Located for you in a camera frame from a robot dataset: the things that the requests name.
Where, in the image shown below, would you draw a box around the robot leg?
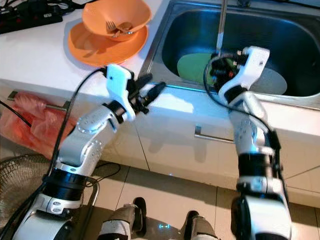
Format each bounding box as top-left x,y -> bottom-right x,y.
99,197 -> 148,240
184,210 -> 221,240

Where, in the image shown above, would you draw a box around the robot right leg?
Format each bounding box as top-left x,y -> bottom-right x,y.
184,210 -> 221,240

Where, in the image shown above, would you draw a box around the green plate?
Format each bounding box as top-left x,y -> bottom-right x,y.
176,52 -> 218,85

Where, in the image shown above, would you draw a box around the thin black cable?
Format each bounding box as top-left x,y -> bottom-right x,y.
0,102 -> 31,126

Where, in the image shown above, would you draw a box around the red plastic bag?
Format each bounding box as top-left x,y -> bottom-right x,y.
0,92 -> 76,160

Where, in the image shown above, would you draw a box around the robot left leg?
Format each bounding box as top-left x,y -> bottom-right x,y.
99,197 -> 148,240

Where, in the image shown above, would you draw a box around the stainless steel sink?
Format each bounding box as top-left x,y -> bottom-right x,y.
139,0 -> 320,111

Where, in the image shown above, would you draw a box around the orange plastic bowl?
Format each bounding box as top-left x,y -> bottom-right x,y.
81,0 -> 152,43

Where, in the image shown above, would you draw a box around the grey bowl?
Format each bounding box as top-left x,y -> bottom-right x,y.
255,67 -> 288,96

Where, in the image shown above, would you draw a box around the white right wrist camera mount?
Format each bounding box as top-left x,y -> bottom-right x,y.
217,46 -> 271,98

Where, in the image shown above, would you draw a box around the metal fork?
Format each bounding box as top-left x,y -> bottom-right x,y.
105,21 -> 123,37

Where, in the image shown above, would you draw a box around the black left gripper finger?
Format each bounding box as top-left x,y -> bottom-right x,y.
132,73 -> 153,91
142,81 -> 167,107

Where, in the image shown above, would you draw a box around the white kitchen cabinet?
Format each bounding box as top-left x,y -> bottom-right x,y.
0,77 -> 320,208

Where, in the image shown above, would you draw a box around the black power strip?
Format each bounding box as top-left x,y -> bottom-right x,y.
0,5 -> 62,35

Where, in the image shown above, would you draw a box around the wooden handled table knife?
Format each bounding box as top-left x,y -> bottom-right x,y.
215,0 -> 228,56

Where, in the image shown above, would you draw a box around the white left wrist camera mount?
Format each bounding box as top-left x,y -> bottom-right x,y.
106,63 -> 137,121

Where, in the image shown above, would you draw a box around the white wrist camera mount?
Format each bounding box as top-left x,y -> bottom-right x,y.
217,46 -> 271,98
106,63 -> 137,121

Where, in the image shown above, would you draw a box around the floor fan wire grille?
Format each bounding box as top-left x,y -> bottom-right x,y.
0,152 -> 98,236

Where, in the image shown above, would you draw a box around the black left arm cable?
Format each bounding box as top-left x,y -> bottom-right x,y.
25,67 -> 111,240

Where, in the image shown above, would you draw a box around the steel drawer handle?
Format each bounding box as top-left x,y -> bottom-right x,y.
195,125 -> 241,146
7,91 -> 73,108

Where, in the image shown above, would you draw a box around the orange plastic plate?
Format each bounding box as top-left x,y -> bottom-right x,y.
67,22 -> 149,67

